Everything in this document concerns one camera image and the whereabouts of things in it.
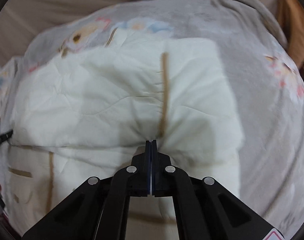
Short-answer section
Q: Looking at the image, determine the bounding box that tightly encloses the orange cloth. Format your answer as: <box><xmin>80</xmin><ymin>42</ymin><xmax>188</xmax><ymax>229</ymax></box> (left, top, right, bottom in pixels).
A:
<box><xmin>277</xmin><ymin>0</ymin><xmax>304</xmax><ymax>76</ymax></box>

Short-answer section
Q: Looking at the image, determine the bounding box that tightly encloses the cream quilted padded garment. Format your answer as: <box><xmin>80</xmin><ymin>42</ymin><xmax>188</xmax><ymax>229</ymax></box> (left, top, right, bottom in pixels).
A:
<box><xmin>6</xmin><ymin>30</ymin><xmax>243</xmax><ymax>234</ymax></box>

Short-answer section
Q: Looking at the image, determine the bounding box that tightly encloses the grey floral fleece blanket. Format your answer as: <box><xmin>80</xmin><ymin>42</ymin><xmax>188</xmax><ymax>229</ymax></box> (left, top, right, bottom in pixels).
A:
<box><xmin>0</xmin><ymin>0</ymin><xmax>304</xmax><ymax>239</ymax></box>

